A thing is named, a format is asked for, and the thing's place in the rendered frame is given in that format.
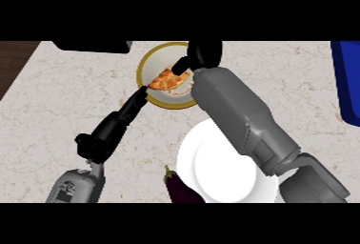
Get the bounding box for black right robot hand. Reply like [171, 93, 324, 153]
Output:
[169, 41, 224, 76]

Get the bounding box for yellow rimmed white plate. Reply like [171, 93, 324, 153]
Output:
[134, 41, 199, 111]

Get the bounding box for golden brown croissant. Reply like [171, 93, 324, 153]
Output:
[147, 66, 191, 92]

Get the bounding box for white bowl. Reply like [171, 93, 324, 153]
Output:
[175, 117, 301, 204]

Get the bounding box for black appliance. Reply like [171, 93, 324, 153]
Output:
[50, 41, 134, 54]

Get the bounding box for blue tray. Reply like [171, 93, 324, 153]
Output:
[329, 41, 360, 128]

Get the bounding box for dark purple eggplant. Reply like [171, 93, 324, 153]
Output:
[162, 164, 206, 204]

